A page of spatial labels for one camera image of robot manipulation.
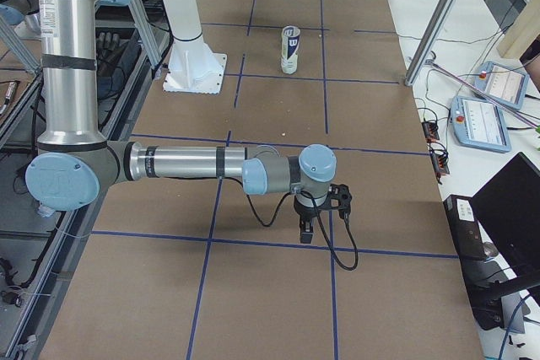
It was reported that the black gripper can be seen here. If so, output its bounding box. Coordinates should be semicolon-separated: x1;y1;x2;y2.
294;195;330;244

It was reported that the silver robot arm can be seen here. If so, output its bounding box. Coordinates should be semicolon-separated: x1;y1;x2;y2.
25;0;338;244

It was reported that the white tennis ball can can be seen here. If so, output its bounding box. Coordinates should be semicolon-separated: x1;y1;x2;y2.
281;25;300;74

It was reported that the brown paper table cover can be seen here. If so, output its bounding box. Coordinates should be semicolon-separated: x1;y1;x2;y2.
41;0;483;359

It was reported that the lower orange black adapter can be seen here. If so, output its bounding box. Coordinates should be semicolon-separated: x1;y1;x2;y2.
429;142;450;178

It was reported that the orange black adapter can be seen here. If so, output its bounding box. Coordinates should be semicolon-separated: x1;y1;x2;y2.
429;142;450;178
421;120;440;142

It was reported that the black desktop computer box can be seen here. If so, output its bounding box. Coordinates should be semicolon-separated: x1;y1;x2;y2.
443;195;499;261

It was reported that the upper orange black adapter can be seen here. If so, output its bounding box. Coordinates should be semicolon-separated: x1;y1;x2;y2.
421;120;440;142

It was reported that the near teach pendant tablet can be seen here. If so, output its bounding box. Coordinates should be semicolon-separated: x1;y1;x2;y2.
451;96;511;153

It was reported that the teach pendant tablet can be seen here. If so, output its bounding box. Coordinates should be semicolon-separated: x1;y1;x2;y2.
474;61;530;110
451;96;511;153

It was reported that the black computer monitor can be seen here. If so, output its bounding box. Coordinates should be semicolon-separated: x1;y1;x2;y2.
472;153;539;303

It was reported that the far teach pendant tablet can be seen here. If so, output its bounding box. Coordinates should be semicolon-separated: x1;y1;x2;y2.
474;61;530;110

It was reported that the black camera cable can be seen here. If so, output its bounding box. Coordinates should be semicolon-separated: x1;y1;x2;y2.
243;177;360;271

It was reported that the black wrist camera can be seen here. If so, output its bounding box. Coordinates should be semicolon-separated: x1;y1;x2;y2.
329;184;353;221

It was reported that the white camera stand pole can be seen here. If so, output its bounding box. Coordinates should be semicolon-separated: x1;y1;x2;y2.
163;0;227;94

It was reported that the aluminium frame post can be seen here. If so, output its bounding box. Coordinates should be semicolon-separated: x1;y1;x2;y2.
404;0;456;87

